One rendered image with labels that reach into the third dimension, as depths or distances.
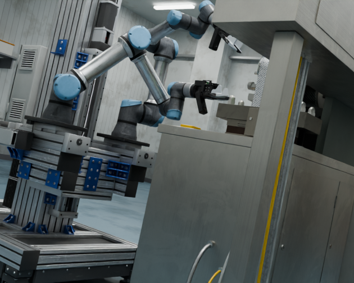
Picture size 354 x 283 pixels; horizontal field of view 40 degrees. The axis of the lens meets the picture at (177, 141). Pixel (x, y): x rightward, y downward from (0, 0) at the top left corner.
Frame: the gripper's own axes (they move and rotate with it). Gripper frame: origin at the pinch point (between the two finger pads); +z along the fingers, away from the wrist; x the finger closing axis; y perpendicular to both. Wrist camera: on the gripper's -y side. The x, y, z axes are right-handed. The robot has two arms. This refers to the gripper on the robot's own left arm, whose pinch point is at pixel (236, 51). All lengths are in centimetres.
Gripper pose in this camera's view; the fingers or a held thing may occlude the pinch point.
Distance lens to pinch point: 239.2
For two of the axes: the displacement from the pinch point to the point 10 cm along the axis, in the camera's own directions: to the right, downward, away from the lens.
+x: 6.0, 1.6, 7.8
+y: 6.5, -6.6, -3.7
